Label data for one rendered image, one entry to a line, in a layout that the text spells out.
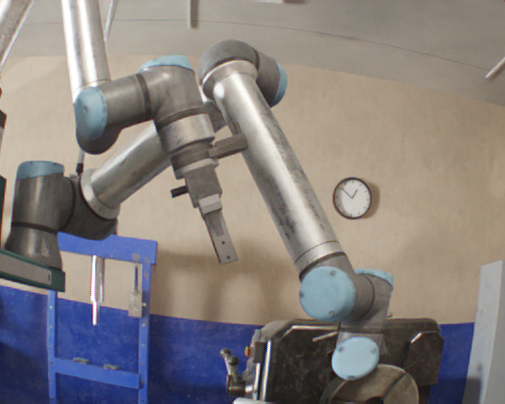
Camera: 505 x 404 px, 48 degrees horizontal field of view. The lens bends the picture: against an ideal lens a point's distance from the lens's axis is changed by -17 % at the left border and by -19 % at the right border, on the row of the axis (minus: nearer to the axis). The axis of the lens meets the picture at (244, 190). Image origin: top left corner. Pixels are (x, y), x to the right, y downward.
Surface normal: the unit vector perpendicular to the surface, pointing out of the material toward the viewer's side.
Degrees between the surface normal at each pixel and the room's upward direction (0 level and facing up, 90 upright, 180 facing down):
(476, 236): 90
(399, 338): 90
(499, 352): 90
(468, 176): 90
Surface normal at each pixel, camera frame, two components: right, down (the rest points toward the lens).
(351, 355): -0.20, -0.09
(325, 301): -0.54, -0.14
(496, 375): 0.06, -0.20
